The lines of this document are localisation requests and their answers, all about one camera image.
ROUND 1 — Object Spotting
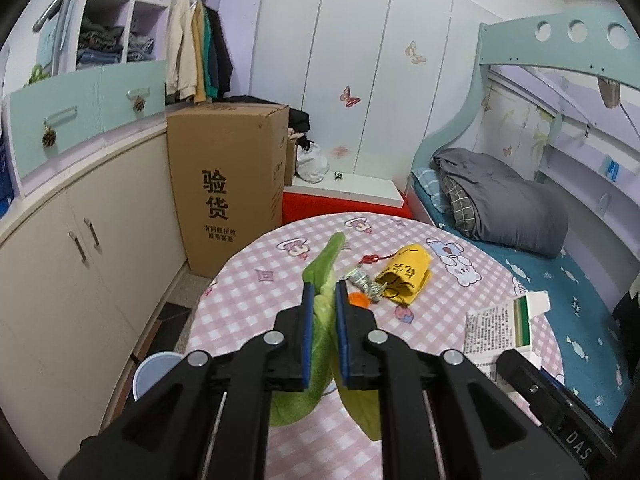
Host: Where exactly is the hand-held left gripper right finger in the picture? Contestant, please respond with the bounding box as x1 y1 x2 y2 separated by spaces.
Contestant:
334 280 593 480

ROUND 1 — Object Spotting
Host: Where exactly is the white plastic bag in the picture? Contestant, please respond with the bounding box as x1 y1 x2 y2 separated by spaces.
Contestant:
295 142 329 184

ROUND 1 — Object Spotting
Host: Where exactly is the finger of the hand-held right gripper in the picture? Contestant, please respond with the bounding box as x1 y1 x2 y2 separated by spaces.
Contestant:
495 349 568 426

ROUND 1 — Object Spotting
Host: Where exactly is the teal bed frame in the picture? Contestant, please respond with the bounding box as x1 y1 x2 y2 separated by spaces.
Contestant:
410 2 640 211

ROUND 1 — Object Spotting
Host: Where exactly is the tall cardboard box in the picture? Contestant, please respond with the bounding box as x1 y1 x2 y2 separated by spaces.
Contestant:
166 102 291 278

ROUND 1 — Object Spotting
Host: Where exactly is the beige cabinet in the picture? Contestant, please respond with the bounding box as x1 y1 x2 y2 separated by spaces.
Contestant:
0 125 188 436

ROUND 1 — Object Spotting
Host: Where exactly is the lilac open shelf unit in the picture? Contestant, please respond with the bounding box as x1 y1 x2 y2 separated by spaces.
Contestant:
50 0 226 76

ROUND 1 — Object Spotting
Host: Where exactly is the mustard hanging garment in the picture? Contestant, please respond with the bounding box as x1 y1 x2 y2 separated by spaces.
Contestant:
192 2 209 103

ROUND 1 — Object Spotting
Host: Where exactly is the white green medicine box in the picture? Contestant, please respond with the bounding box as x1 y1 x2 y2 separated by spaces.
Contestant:
465 292 551 386

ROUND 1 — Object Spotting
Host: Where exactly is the silver foil wrapper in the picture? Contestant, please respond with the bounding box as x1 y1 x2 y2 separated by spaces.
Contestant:
347 269 388 303

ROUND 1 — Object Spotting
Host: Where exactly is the yellow cloth pouch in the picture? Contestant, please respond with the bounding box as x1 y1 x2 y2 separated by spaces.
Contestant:
375 244 433 307

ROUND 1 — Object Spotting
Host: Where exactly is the grey quilt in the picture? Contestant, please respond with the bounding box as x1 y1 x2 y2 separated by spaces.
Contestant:
432 149 570 258

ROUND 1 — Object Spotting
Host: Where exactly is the lilac bedside shelf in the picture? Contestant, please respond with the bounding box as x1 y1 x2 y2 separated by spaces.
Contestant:
485 65 640 321

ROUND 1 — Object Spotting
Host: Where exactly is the black floor mat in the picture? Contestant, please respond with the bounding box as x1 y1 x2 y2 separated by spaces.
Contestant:
150 302 193 356

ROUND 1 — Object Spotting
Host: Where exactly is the pale blue plastic bin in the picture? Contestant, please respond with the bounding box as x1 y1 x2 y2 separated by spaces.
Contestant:
132 352 186 402

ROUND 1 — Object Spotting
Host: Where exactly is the silver drawer handle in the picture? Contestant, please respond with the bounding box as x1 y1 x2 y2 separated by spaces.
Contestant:
44 106 78 126

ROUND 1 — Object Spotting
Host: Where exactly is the folded jeans stack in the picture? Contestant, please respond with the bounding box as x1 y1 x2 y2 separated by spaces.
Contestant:
127 32 156 63
77 17 124 66

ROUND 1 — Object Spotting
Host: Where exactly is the plaid pillow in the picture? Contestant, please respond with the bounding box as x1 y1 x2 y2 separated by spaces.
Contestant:
440 175 481 238

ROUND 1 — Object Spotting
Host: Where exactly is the black hanging garment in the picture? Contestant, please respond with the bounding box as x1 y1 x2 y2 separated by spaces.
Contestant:
207 7 235 98

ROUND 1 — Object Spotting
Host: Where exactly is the blue printed bed sheet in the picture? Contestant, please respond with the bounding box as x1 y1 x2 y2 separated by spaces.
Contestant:
410 167 636 431

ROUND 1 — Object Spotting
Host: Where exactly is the small cardboard box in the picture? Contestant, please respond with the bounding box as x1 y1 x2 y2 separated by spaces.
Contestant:
284 137 297 186

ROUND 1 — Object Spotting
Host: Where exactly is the teal drawer unit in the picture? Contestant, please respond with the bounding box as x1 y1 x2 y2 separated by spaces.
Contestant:
2 57 168 196

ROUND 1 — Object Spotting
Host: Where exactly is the cream hanging garment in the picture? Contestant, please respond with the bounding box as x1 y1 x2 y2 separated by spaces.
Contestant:
165 0 199 103

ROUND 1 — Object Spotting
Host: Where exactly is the green hanging garment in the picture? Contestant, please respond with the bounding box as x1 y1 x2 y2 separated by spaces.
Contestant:
202 7 219 100

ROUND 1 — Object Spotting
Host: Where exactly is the white board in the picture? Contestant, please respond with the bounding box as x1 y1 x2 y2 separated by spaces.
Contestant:
292 172 406 208

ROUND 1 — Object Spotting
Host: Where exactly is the white wardrobe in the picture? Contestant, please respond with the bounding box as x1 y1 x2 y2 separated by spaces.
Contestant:
250 0 566 196

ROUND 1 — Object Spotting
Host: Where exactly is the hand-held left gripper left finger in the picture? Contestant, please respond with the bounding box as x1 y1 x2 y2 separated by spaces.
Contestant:
60 282 318 480

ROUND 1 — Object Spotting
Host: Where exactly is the red cloth covered platform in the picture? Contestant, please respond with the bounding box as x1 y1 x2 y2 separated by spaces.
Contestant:
282 187 413 226

